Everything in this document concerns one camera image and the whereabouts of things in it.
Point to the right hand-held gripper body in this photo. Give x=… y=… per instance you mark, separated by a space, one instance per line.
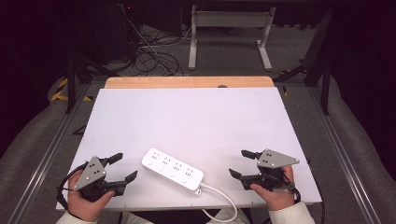
x=274 y=159

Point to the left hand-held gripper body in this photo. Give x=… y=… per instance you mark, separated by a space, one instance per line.
x=90 y=174

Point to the person's left hand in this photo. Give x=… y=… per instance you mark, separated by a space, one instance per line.
x=84 y=207

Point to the person's right hand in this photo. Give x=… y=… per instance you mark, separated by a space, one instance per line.
x=275 y=199

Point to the white power strip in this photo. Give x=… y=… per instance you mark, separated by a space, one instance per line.
x=172 y=169

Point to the yellow black hazard tape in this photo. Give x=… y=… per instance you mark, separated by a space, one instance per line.
x=60 y=91

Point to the black metal stand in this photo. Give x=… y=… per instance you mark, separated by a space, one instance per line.
x=71 y=84
x=325 y=87

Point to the light wooden table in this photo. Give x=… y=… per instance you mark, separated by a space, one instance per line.
x=186 y=82

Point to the dark computer case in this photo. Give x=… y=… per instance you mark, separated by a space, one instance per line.
x=120 y=28

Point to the aluminium floor rail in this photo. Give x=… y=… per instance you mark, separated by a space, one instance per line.
x=43 y=161
x=341 y=155

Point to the white metal desk frame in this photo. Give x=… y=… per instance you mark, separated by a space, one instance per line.
x=230 y=18

